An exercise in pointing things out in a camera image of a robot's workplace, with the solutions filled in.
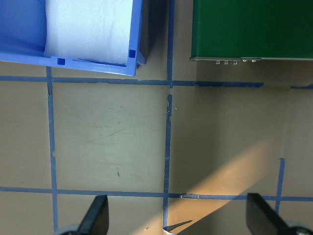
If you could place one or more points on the green conveyor belt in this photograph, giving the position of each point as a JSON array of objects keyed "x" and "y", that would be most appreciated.
[{"x": 234, "y": 30}]

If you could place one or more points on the white foam sheet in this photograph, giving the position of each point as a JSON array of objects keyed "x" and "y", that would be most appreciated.
[{"x": 92, "y": 30}]

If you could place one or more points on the blue source bin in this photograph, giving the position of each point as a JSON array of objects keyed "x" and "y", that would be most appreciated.
[{"x": 23, "y": 29}]

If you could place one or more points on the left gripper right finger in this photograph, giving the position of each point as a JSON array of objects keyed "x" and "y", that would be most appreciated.
[{"x": 261, "y": 219}]

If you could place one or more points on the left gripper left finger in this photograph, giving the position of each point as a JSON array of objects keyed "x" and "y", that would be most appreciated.
[{"x": 96, "y": 220}]

